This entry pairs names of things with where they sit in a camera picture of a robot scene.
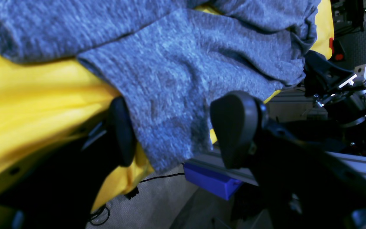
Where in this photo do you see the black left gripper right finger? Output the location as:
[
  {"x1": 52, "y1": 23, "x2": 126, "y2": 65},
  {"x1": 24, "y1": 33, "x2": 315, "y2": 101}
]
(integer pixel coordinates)
[{"x1": 210, "y1": 91, "x2": 366, "y2": 229}]

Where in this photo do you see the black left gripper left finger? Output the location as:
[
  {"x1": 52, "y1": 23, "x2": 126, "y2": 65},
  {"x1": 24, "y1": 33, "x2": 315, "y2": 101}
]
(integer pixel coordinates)
[{"x1": 0, "y1": 97, "x2": 137, "y2": 229}]

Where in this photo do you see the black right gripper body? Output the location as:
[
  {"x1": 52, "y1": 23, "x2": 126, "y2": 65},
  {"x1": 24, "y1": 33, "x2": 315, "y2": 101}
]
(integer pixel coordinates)
[{"x1": 304, "y1": 50, "x2": 366, "y2": 105}]

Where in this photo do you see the grey long-sleeve T-shirt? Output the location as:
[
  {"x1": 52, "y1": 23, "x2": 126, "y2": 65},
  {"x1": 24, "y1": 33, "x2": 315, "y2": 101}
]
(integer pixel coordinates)
[{"x1": 0, "y1": 0, "x2": 320, "y2": 171}]

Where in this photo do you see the blue plastic box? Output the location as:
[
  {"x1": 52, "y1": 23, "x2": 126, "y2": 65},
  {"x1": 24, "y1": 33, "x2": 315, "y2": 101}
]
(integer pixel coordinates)
[{"x1": 183, "y1": 163, "x2": 244, "y2": 200}]

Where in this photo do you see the yellow table cloth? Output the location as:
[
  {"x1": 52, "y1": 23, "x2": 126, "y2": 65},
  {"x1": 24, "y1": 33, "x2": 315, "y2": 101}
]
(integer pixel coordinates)
[{"x1": 0, "y1": 0, "x2": 334, "y2": 212}]

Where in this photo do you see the black coiled cable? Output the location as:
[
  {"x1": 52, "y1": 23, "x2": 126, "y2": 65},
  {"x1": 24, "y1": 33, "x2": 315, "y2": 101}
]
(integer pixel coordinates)
[{"x1": 88, "y1": 204, "x2": 111, "y2": 227}]

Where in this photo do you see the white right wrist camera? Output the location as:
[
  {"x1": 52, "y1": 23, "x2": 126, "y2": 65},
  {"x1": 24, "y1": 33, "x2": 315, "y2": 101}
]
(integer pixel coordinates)
[{"x1": 338, "y1": 64, "x2": 366, "y2": 95}]

